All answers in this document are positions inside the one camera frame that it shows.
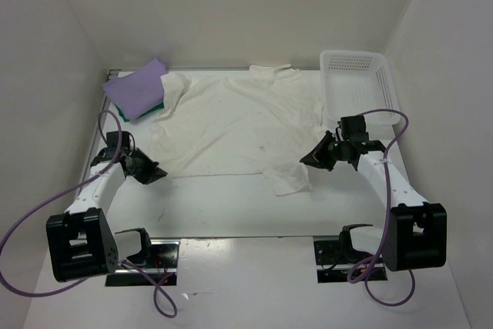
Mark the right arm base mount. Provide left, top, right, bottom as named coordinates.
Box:
left=314, top=236, right=371, bottom=284

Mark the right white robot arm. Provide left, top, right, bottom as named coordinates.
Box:
left=300, top=115, right=447, bottom=271

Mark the white plastic basket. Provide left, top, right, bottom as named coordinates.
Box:
left=320, top=50, right=401, bottom=126

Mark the green t shirt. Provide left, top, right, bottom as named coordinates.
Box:
left=116, top=102, right=164, bottom=123

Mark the white cloth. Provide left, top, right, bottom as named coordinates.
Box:
left=149, top=65, right=323, bottom=196

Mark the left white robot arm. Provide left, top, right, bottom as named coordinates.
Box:
left=46, top=131, right=167, bottom=282

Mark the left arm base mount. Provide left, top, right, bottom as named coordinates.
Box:
left=105, top=239, right=179, bottom=287

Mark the purple t shirt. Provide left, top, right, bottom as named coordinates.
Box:
left=103, top=59, right=168, bottom=109

